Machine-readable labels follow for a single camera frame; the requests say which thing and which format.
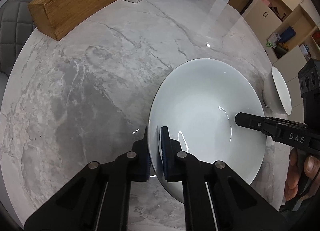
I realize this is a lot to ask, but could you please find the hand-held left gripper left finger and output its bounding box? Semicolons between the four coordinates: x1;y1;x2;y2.
24;126;152;231

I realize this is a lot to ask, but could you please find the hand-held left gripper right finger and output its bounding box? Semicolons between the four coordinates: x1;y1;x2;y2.
160;126;288;231

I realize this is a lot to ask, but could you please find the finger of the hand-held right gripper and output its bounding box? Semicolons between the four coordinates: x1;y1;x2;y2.
234;112;278;138

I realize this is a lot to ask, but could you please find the small white bowl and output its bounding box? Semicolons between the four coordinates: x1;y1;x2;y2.
262;66;292;115

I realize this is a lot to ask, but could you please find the large white bowl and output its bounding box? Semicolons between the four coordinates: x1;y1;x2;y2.
147;58;266;205

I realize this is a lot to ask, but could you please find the person's right hand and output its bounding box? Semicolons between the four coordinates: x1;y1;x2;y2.
284;147;320;201

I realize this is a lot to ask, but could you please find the blue bag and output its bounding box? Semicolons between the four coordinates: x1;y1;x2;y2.
280;26;295;44

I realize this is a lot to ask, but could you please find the white shopping bag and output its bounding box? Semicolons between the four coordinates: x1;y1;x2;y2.
266;33;278;46

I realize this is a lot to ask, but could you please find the wooden tissue box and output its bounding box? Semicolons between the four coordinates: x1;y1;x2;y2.
27;0;122;41

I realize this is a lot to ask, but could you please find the grey quilted chair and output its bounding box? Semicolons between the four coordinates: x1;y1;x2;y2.
0;0;57;81

